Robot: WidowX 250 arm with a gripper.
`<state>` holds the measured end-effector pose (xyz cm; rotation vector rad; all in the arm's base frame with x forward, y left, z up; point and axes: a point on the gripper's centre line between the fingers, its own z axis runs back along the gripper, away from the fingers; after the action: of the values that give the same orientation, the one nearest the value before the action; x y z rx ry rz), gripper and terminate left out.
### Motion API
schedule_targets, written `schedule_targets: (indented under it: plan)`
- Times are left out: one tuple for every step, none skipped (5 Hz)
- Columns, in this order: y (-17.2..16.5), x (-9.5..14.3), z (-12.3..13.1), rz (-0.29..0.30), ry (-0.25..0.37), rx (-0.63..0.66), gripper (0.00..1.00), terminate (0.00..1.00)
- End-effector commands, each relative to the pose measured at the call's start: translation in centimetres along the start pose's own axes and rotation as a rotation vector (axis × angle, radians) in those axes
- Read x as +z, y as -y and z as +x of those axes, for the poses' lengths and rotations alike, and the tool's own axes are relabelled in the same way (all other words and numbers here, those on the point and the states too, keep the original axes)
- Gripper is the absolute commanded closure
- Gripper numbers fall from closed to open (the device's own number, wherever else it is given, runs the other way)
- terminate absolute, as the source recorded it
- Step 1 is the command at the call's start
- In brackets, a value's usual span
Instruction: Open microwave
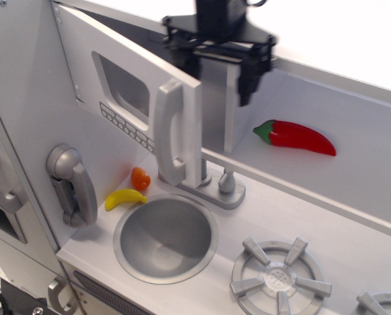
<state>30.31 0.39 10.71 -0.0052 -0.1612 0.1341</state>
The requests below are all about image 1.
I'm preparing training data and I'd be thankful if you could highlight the orange toy fruit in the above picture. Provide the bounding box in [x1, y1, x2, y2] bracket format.
[131, 167, 151, 191]

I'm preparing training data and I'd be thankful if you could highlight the yellow toy banana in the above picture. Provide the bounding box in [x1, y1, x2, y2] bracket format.
[105, 189, 147, 211]

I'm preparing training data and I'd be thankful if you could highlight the silver round sink bowl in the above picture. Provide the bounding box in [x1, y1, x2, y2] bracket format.
[113, 194, 218, 285]

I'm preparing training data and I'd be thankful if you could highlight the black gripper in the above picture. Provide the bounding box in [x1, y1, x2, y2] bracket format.
[162, 1, 276, 106]

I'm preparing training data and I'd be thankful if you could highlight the grey fridge door handle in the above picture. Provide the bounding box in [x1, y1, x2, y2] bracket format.
[0, 155, 22, 214]

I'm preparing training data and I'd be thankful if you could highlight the grey toy stove burner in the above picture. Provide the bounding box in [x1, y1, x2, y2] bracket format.
[230, 238, 332, 314]

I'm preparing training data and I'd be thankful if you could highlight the white toy microwave door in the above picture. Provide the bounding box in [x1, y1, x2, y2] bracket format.
[54, 3, 202, 188]

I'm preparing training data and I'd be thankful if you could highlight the grey oven door handle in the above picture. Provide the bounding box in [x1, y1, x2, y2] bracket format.
[47, 278, 77, 315]

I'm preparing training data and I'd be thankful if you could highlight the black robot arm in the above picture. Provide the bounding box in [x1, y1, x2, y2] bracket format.
[162, 1, 277, 106]

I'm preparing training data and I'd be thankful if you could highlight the grey toy wall phone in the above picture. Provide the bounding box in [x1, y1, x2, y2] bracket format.
[46, 144, 98, 228]

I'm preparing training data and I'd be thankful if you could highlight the grey microwave door handle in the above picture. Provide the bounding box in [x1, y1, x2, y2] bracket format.
[153, 79, 185, 186]

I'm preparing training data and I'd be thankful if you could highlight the grey toy faucet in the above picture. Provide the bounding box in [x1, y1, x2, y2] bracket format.
[177, 159, 246, 210]

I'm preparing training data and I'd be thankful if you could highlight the red toy chili pepper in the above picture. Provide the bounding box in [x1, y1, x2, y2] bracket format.
[253, 119, 337, 156]

